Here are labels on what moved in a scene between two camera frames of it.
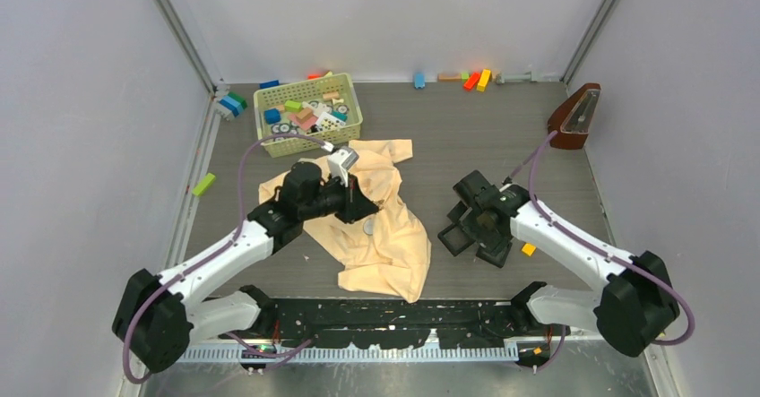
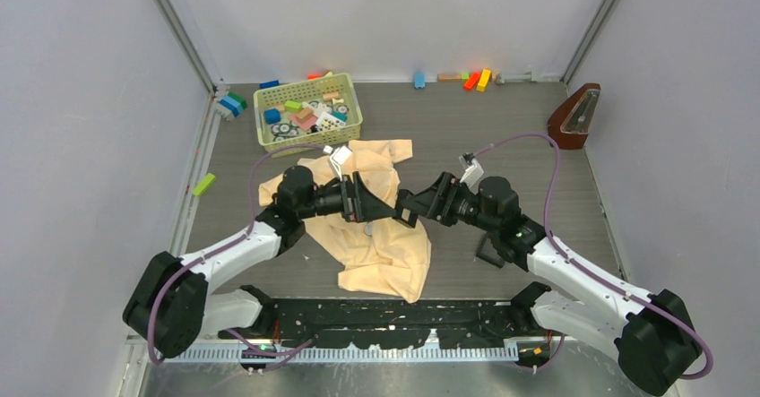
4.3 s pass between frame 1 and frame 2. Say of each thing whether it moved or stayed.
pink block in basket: stayed
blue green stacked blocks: stayed
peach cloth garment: stayed
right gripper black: moved
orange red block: stayed
